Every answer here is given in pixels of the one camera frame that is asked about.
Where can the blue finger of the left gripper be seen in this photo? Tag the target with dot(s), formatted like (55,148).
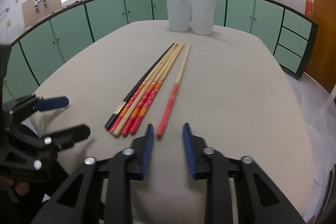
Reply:
(68,137)
(51,103)

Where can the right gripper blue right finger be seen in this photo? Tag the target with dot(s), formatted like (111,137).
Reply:
(189,151)

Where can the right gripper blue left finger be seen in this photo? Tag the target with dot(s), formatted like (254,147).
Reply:
(147,151)

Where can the red orange floral chopstick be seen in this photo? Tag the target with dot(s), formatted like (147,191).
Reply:
(153,90)

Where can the dark red handled chopstick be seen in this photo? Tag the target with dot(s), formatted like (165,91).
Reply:
(173,95)

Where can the plain bamboo chopstick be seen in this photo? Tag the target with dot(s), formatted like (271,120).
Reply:
(126,117)

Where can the red orange patterned chopstick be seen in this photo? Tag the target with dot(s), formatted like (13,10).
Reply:
(139,94)

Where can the green lower kitchen cabinets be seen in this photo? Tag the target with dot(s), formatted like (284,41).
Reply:
(42,49)

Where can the cardboard sheet with labels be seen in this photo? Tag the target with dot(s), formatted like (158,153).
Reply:
(35,10)

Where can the white double utensil holder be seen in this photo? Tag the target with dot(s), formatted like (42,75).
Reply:
(197,15)

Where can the brown wooden door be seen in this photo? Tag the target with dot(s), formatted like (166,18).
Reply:
(321,65)

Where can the orange fire extinguisher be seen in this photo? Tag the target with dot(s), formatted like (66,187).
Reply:
(309,8)

